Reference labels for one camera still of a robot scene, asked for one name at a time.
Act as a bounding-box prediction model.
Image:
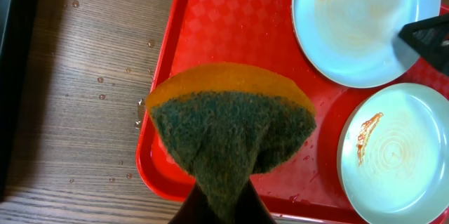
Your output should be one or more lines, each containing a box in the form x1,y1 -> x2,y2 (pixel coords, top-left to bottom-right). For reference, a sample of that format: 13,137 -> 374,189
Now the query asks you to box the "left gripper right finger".
238,181 -> 276,224

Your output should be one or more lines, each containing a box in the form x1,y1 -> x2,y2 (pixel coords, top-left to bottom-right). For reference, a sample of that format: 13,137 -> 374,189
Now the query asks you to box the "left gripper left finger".
168,184 -> 214,224

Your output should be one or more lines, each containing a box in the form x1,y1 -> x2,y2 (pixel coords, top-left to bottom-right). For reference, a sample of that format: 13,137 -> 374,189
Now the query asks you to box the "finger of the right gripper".
398,13 -> 448,76

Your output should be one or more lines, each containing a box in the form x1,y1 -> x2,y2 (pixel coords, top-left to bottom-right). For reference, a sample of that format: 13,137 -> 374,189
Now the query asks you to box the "pale blue plate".
337,83 -> 448,223
291,0 -> 441,88

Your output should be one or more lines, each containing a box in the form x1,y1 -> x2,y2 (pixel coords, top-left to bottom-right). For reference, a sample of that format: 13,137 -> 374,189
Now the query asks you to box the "orange and green sponge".
146,62 -> 316,223

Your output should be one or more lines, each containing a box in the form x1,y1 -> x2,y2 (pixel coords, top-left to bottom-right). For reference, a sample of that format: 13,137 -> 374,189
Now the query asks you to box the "red plastic tray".
135,0 -> 449,224

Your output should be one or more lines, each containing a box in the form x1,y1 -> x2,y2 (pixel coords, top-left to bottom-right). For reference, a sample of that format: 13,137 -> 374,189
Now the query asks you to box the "black rectangular water tray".
1,0 -> 38,198

